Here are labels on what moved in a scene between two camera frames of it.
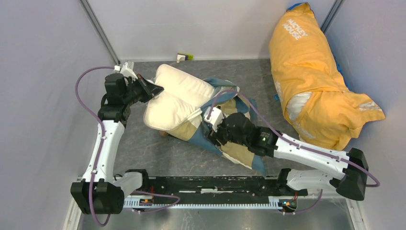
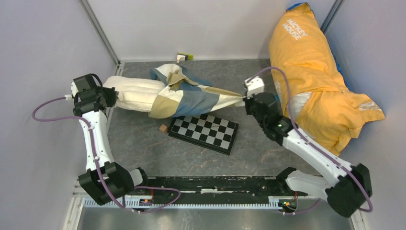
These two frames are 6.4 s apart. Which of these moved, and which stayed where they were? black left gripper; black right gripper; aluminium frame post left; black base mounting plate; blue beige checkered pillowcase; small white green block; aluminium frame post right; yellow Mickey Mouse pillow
Moved: blue beige checkered pillowcase; black right gripper; black left gripper
Stayed: yellow Mickey Mouse pillow; aluminium frame post left; aluminium frame post right; black base mounting plate; small white green block
